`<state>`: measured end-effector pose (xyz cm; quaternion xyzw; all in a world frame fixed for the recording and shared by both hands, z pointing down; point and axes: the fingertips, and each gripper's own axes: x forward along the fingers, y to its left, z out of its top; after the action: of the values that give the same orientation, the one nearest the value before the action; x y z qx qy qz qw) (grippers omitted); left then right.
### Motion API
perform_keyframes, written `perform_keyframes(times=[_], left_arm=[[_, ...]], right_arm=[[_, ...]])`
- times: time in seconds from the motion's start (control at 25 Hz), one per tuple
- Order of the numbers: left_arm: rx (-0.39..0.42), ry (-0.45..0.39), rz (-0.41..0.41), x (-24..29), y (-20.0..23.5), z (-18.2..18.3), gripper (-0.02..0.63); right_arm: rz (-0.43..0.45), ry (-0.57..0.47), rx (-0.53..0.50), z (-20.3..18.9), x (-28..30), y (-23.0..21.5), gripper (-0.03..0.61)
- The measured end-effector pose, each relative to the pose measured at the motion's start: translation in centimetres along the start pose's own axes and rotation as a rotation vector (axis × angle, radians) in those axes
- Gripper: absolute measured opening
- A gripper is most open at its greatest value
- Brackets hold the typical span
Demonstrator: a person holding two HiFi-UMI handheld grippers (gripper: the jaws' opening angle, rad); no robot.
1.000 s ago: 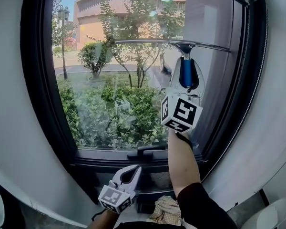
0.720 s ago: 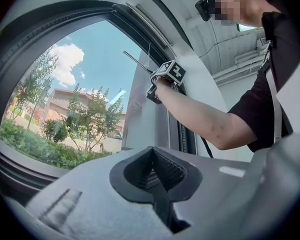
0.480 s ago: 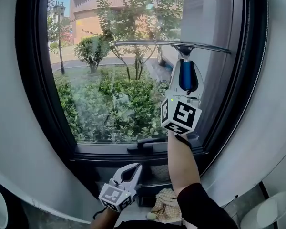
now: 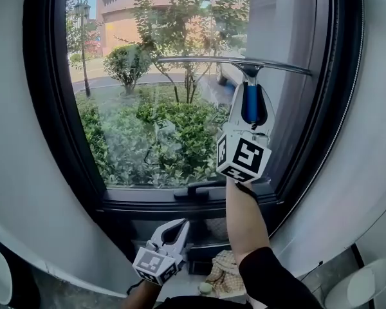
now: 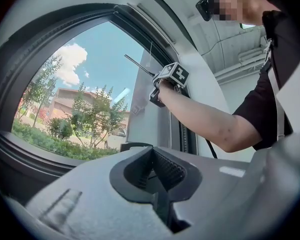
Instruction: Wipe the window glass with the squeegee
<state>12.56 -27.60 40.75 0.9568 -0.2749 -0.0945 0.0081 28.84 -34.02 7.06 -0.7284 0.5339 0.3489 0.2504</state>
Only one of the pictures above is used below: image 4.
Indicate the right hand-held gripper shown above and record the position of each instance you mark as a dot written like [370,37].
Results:
[244,156]

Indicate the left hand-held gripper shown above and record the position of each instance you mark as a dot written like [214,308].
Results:
[154,264]

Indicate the clear window glass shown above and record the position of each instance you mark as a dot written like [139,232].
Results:
[132,124]

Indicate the person's right forearm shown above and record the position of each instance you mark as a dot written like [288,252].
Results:
[244,227]

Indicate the person's left forearm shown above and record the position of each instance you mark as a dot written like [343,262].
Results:
[141,298]

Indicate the silver car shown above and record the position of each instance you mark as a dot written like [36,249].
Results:
[228,74]

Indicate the small green ball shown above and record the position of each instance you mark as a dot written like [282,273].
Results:
[206,288]

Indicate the beige patterned cloth bag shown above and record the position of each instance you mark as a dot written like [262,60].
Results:
[223,269]

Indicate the low green hedge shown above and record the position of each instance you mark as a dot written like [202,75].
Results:
[186,121]

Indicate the thin leafy tree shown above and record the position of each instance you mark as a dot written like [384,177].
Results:
[175,89]

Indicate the round green bush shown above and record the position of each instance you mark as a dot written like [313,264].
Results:
[125,63]

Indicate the brick building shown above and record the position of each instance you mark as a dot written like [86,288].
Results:
[122,27]

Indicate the white round container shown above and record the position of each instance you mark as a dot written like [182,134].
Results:
[357,285]

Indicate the black street lamp post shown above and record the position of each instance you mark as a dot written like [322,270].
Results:
[84,60]

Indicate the black window frame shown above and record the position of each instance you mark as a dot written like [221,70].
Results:
[51,108]

